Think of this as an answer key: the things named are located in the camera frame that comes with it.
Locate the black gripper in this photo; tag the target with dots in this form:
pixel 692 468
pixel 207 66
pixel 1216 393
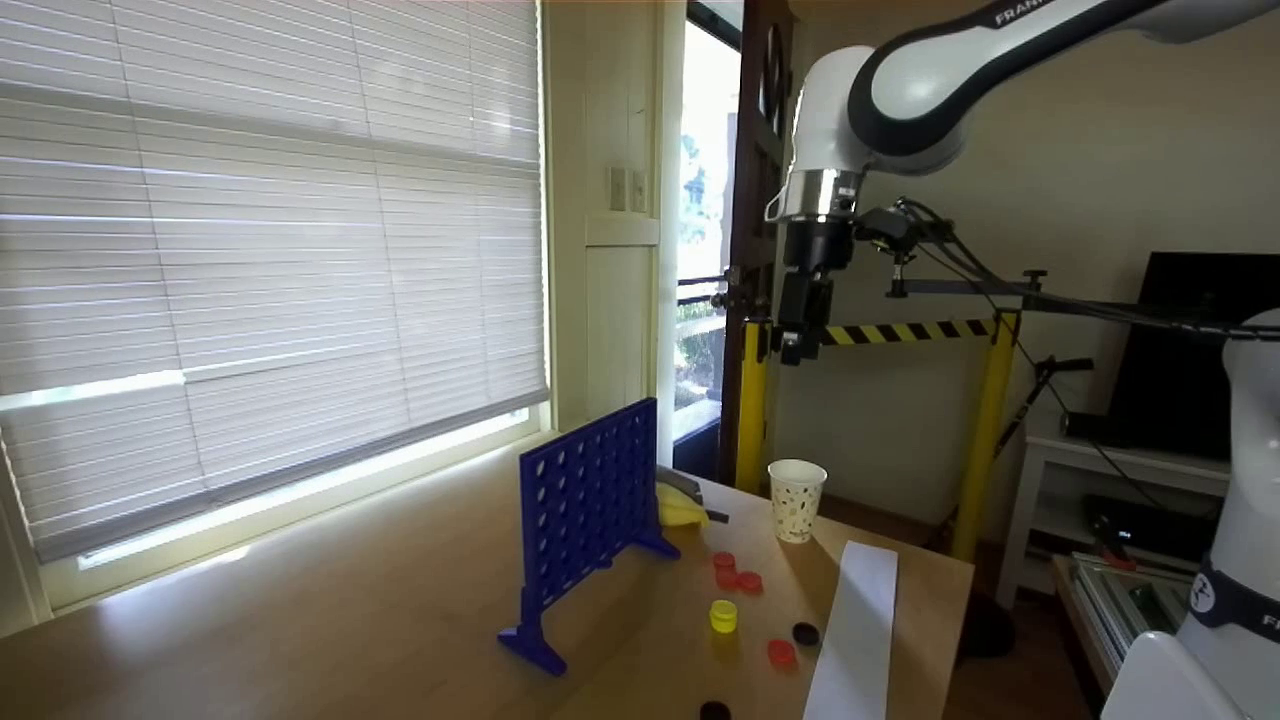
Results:
pixel 807 264

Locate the orange game chip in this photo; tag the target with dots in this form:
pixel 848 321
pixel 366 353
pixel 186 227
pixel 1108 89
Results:
pixel 725 560
pixel 782 655
pixel 749 582
pixel 731 582

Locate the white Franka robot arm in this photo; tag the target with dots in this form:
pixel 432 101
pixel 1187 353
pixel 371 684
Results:
pixel 934 81

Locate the blue gameboard with holes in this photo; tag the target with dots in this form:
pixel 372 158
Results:
pixel 587 515

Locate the black game chip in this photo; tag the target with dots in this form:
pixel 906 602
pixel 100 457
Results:
pixel 714 711
pixel 807 635

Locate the white dotted paper cup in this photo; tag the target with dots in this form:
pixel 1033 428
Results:
pixel 799 500

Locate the yellow black striped barrier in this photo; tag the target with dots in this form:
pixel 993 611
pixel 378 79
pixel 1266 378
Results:
pixel 985 425

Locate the white shelf unit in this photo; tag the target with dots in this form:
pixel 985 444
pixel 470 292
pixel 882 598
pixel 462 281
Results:
pixel 1053 461

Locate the black monitor screen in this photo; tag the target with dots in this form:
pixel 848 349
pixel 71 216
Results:
pixel 1187 363

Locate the black device on shelf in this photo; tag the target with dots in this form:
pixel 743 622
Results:
pixel 1145 524

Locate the stack of books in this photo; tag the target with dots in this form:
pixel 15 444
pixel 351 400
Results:
pixel 1120 602

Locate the white window blind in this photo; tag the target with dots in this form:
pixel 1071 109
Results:
pixel 264 264

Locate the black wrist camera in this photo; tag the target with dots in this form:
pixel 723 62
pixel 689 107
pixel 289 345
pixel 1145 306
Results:
pixel 903 230

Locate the white wall switch plate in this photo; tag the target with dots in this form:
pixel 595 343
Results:
pixel 636 188

